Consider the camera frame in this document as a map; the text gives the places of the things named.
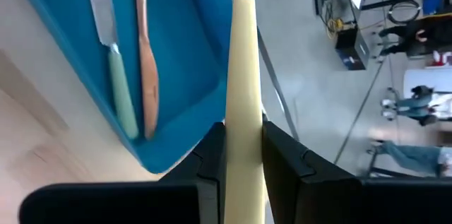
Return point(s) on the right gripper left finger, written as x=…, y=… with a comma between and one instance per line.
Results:
x=176, y=203

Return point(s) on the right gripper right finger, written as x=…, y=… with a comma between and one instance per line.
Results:
x=335, y=203

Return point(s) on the copper coloured knife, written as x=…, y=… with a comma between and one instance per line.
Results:
x=148, y=75

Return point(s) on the person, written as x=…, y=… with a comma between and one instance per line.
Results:
x=413, y=107
x=406, y=36
x=409, y=157

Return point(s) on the blue plastic tray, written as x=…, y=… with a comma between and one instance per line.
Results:
x=187, y=75

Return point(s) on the white table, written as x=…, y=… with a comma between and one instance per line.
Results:
x=427, y=79

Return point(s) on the black equipment box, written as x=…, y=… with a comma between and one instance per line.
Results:
x=351, y=49

